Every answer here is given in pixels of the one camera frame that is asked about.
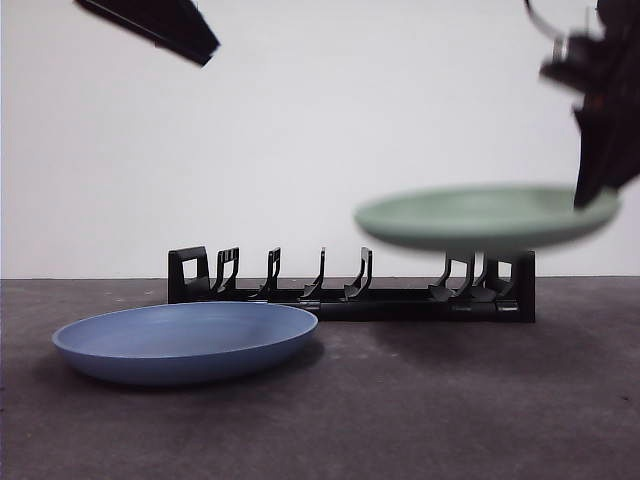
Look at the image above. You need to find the pale green plate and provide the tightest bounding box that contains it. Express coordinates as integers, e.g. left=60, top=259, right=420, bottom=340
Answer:
left=352, top=183, right=622, bottom=254

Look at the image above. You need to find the blue plate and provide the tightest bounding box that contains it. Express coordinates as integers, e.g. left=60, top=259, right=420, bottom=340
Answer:
left=51, top=301, right=320, bottom=386

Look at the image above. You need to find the black plate rack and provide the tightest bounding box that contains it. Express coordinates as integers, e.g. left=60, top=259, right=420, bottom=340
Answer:
left=167, top=244, right=537, bottom=324

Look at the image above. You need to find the black cable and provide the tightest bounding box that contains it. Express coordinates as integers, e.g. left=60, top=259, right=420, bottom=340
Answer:
left=523, top=0, right=569, bottom=39

